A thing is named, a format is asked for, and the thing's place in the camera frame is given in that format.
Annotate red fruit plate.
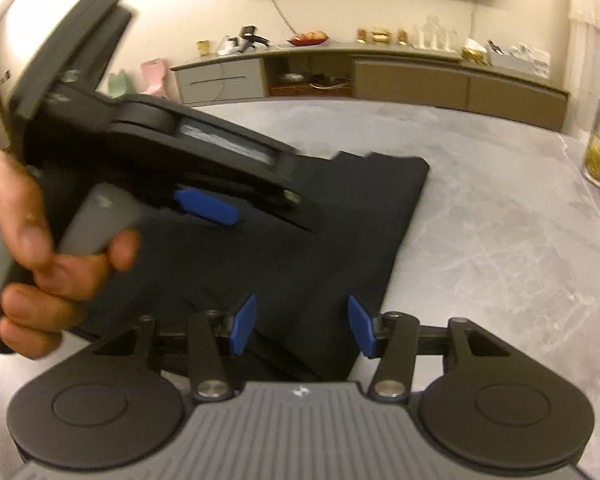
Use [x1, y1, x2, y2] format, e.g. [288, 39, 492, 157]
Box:
[287, 30, 329, 47]

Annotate clear glass bottles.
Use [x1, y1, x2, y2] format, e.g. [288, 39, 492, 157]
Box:
[412, 15, 458, 53]

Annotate white curtain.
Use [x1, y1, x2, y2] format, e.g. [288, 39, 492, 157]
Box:
[564, 0, 600, 142]

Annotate green plastic chair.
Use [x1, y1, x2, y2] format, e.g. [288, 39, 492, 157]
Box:
[107, 70, 134, 99]

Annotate yellow cup on sideboard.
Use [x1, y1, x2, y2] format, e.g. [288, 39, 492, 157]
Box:
[196, 40, 211, 58]

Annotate person's left hand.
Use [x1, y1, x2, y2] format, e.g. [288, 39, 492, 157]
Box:
[0, 151, 140, 360]

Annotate spare gripper on sideboard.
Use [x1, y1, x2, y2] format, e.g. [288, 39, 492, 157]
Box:
[237, 25, 270, 54]

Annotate long tv sideboard cabinet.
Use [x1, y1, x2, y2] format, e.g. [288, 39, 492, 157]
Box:
[172, 42, 569, 131]

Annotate pink plastic chair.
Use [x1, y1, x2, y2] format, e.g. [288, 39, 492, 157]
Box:
[140, 58, 168, 99]

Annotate black trousers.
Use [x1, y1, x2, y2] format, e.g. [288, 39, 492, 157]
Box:
[78, 153, 429, 385]

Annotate golden ornaments on sideboard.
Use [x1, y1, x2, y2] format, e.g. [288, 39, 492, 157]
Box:
[355, 27, 410, 47]

